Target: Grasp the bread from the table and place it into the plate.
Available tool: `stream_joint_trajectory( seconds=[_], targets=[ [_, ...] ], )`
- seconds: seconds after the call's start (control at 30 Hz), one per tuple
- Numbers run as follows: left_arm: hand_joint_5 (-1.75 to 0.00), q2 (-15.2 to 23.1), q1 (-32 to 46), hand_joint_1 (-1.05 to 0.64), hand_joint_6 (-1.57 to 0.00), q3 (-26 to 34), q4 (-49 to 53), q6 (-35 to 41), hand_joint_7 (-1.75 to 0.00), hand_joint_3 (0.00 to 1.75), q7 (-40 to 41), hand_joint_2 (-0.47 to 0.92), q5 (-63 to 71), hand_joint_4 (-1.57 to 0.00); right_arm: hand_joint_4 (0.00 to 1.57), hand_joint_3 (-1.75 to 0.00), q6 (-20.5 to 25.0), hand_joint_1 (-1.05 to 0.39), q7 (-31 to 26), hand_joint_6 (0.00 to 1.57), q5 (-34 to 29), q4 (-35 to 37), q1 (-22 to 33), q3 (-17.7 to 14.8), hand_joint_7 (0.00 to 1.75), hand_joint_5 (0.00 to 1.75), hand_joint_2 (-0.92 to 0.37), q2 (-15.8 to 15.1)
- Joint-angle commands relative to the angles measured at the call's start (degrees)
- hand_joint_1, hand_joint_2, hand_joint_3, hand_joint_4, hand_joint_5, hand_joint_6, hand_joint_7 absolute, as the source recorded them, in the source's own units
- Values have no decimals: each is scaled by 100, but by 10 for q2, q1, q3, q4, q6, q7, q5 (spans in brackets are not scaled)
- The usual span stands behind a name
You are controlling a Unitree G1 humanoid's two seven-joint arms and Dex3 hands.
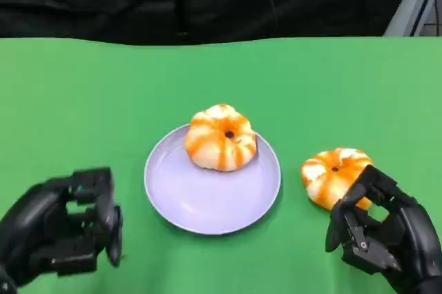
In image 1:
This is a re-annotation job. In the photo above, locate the orange white toy bread roll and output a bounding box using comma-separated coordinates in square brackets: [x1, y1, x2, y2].
[184, 103, 258, 173]
[300, 148, 374, 211]

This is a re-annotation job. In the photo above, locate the green table cloth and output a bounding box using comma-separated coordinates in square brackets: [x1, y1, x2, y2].
[0, 35, 442, 294]

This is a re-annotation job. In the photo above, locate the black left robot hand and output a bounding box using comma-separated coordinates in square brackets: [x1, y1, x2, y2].
[0, 168, 124, 294]

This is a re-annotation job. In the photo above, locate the lilac plate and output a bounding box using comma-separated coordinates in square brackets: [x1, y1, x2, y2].
[144, 123, 282, 236]

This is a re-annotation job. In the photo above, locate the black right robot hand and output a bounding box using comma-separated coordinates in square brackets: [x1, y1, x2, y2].
[325, 164, 442, 294]

